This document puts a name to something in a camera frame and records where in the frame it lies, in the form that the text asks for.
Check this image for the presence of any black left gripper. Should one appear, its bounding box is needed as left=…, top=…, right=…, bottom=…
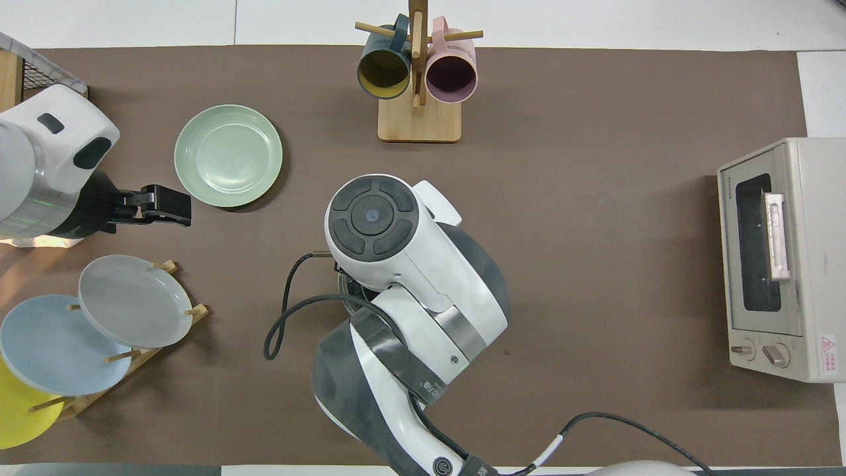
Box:
left=50, top=171, right=192, bottom=240

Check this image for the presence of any light green plate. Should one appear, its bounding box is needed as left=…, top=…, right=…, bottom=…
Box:
left=174, top=104, right=284, bottom=208

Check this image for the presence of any grey plate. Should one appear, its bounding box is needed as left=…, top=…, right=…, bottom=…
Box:
left=78, top=255, right=194, bottom=348

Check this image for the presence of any wooden plate rack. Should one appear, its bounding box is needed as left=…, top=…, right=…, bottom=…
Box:
left=26, top=260, right=210, bottom=418

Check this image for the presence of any light blue plate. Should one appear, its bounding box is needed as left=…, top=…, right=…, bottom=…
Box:
left=0, top=295, right=133, bottom=396

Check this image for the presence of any yellow plate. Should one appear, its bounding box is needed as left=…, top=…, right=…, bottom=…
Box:
left=0, top=357, right=65, bottom=450

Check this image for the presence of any white crumpled bag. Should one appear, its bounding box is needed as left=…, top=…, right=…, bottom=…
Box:
left=0, top=235, right=83, bottom=249

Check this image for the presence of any dark blue saucepan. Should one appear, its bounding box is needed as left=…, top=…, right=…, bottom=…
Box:
left=338, top=264, right=372, bottom=313

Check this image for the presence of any light wooden board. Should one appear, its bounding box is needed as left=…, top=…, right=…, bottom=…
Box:
left=0, top=50, right=26, bottom=110

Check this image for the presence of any teal mug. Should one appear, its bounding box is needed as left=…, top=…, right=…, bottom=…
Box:
left=357, top=15, right=412, bottom=100

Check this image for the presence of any wooden mug tree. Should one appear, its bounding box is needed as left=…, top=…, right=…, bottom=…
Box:
left=355, top=0, right=484, bottom=143

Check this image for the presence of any pink mug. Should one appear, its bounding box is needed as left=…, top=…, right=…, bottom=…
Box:
left=425, top=17, right=478, bottom=104

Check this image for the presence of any brown table mat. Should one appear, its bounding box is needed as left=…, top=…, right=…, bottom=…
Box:
left=0, top=45, right=841, bottom=467

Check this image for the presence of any beige toaster oven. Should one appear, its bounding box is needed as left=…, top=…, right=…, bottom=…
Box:
left=718, top=138, right=846, bottom=383

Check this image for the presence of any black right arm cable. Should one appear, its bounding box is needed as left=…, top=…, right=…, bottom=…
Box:
left=263, top=251, right=714, bottom=476

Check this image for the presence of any black wire basket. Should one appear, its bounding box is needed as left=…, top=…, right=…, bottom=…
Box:
left=0, top=32, right=89, bottom=110

